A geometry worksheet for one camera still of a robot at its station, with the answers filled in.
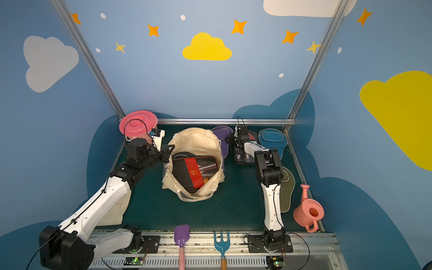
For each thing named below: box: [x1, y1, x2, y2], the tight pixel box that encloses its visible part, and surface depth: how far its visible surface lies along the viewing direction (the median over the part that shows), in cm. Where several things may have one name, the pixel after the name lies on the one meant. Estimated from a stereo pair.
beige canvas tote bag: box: [162, 127, 225, 202], surface depth 82 cm
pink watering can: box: [293, 183, 325, 234], surface depth 76 cm
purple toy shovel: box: [174, 224, 190, 270], surface depth 77 cm
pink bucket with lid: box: [118, 110, 159, 144], surface depth 100 cm
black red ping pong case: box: [171, 151, 220, 194], surface depth 92 cm
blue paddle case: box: [258, 127, 288, 161], surface depth 114 cm
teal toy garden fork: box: [213, 231, 231, 270], surface depth 75 cm
